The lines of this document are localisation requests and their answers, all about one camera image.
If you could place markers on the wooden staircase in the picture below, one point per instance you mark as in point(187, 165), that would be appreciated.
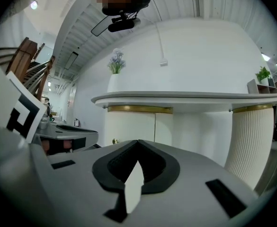
point(22, 55)

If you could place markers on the white curved table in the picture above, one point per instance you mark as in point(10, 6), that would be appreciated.
point(176, 98)

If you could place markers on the green potted plant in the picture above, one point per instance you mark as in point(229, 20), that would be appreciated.
point(262, 74)

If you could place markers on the wooden cube shelf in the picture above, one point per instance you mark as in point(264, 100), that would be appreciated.
point(263, 87)

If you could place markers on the pale blue flower bunch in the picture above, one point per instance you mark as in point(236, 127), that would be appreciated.
point(116, 60)

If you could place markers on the black framed ceiling light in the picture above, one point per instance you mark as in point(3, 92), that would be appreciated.
point(71, 60)

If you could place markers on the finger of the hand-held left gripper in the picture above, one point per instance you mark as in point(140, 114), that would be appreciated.
point(81, 134)

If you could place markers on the white vase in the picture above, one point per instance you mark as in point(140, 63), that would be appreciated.
point(117, 84)

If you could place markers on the person's left hand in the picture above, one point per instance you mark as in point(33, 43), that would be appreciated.
point(67, 144)

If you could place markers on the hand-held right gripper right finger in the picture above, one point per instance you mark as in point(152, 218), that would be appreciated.
point(195, 178)

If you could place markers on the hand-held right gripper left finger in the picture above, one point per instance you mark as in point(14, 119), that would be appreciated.
point(81, 185)

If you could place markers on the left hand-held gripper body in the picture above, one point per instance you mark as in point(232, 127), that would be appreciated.
point(22, 107)

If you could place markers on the black head camera rig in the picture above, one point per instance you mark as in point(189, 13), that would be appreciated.
point(122, 25)

